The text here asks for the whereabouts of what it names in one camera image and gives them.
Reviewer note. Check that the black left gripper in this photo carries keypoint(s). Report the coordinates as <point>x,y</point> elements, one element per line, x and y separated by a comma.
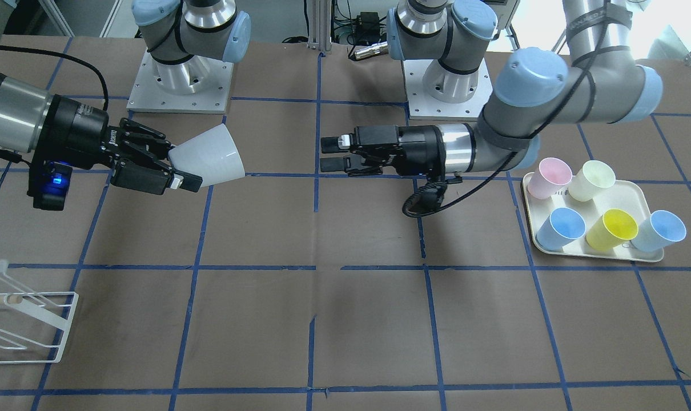
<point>418,149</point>

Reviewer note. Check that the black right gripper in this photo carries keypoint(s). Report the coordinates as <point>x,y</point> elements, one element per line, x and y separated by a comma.
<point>81,130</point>

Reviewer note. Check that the translucent white cup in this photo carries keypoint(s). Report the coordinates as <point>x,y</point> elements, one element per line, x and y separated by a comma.
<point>212,155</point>

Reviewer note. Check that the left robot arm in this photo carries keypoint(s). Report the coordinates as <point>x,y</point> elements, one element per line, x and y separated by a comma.
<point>535,88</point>

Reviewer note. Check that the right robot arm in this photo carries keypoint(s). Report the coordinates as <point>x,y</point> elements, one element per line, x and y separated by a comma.
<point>174,31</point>

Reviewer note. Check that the pink cup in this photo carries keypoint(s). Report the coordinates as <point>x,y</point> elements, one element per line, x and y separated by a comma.
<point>551,175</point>

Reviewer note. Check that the pale green cup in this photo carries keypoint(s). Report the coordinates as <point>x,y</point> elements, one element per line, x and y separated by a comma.
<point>593,178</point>

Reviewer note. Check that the yellow cup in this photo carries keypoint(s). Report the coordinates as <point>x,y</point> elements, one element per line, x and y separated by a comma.
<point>613,228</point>

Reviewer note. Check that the light blue cup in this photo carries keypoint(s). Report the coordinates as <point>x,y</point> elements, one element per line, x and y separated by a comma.
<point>660,229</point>

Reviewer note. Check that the cream plastic tray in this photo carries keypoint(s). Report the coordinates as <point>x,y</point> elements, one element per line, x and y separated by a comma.
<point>624,195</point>

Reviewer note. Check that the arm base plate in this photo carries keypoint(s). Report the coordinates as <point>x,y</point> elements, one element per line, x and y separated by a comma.
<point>436,94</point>
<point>180,94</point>

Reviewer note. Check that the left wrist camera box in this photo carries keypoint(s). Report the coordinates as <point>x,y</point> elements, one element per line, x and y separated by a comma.
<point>427,200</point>

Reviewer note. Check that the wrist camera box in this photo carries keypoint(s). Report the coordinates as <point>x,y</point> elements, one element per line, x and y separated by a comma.
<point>48,185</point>
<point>427,200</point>

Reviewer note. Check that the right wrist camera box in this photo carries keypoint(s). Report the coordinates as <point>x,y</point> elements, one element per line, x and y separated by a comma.
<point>48,185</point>

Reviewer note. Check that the aluminium frame post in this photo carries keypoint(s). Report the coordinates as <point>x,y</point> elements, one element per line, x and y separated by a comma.
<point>319,19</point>

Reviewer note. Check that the white wire cup rack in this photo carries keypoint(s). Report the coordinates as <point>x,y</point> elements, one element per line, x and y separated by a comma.
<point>34,326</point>

